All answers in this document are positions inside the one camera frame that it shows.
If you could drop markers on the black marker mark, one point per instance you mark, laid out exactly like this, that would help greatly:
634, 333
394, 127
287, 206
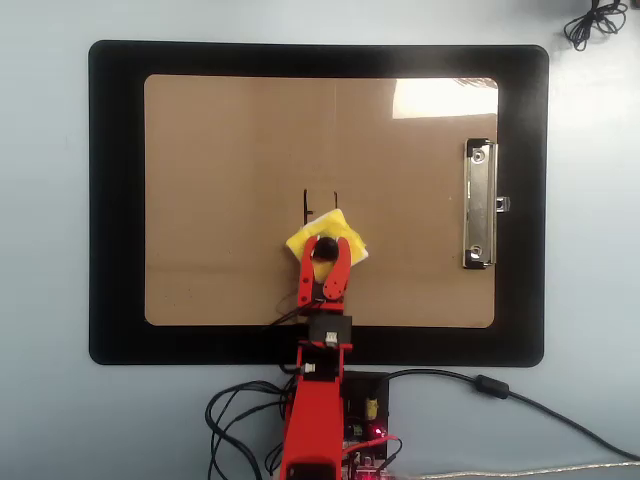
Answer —
305, 202

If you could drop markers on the black mat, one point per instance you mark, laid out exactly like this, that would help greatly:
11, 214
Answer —
115, 200

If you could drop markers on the brown clipboard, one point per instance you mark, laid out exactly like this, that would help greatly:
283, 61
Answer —
225, 175

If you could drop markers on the red robot arm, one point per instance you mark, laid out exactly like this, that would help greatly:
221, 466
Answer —
317, 425

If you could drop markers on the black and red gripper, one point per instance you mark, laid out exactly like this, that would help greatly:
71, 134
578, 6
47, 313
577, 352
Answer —
330, 330

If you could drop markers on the metal clipboard clip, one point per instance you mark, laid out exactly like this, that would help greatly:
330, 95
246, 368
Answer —
479, 205

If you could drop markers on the yellow sponge with black knob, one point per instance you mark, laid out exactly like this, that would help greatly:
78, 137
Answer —
330, 225

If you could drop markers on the black robot base with board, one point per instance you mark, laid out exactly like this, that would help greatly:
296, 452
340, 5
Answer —
367, 390

